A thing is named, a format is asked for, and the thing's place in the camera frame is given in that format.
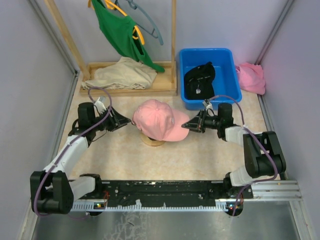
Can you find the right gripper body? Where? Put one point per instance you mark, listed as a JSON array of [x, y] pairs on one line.
[[207, 122]]

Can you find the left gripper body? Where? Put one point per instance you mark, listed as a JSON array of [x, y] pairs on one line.
[[108, 123]]

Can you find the wooden hat stand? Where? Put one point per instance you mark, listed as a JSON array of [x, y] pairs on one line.
[[151, 142]]

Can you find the pink cap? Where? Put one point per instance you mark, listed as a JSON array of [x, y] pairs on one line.
[[159, 121]]

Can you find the black cap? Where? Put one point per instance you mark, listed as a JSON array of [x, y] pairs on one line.
[[198, 82]]

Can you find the blue plastic bin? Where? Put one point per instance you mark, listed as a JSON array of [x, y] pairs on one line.
[[226, 79]]

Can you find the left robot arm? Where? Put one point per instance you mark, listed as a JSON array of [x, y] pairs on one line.
[[50, 189]]

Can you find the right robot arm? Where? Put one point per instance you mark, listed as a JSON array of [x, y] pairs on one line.
[[263, 155]]

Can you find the beige cloth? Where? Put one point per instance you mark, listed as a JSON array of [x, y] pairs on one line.
[[126, 74]]

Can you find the wooden clothes rack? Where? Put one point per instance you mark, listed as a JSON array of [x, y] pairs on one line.
[[164, 85]]

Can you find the pink cloth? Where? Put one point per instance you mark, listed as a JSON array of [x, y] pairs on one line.
[[251, 78]]

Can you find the green tank top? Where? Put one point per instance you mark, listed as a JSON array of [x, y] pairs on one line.
[[119, 31]]

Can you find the grey-blue hanger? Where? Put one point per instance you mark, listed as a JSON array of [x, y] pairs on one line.
[[141, 18]]

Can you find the yellow hanger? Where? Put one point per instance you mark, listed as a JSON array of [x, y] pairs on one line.
[[137, 30]]

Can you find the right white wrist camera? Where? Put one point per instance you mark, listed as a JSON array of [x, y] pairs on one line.
[[207, 104]]

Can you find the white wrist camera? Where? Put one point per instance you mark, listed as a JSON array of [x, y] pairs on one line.
[[99, 104], [207, 104]]

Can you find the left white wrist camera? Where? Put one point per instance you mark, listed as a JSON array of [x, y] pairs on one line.
[[99, 104]]

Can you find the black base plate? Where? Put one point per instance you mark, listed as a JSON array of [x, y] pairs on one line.
[[168, 193]]

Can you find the aluminium frame rail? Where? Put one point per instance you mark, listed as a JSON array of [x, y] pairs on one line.
[[269, 191]]

